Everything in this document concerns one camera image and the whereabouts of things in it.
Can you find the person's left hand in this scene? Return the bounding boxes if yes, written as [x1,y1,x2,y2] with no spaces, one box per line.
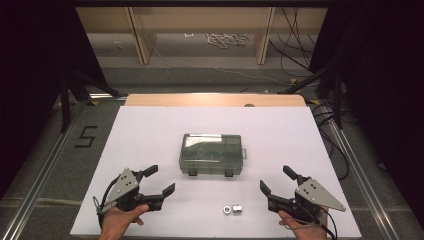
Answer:
[99,204,150,240]

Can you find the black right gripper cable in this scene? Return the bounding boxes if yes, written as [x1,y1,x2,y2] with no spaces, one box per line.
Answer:
[296,201,338,240]

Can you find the white table mat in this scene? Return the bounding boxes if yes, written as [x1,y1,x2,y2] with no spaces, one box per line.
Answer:
[69,105,363,239]

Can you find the black hanging cables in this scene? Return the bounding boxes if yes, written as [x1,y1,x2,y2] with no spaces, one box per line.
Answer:
[268,7,319,78]

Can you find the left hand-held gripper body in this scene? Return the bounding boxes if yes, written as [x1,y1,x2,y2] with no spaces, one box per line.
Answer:
[95,167,148,214]

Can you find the person's right hand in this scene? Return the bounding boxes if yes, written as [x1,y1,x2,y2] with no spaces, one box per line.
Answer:
[278,208,330,240]

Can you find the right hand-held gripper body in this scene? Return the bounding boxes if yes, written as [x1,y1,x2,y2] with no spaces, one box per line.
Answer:
[293,178,347,224]

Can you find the light wooden shelf unit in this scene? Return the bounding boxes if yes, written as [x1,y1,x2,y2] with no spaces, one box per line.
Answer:
[75,7,329,66]

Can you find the clear grey plastic organizer box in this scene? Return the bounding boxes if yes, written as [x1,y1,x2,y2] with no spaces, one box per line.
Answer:
[178,133,248,178]

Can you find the black floor cables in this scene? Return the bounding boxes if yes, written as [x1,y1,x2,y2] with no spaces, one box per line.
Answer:
[310,99,352,182]

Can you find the black tripod stand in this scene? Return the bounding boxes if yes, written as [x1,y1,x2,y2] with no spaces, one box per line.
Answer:
[278,64,345,130]
[59,69,122,134]

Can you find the white rope bundle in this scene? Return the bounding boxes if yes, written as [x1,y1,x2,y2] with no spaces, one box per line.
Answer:
[205,32,250,50]

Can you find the aluminium floor rail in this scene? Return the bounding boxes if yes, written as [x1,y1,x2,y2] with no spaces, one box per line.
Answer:
[0,99,89,240]
[319,105,403,240]

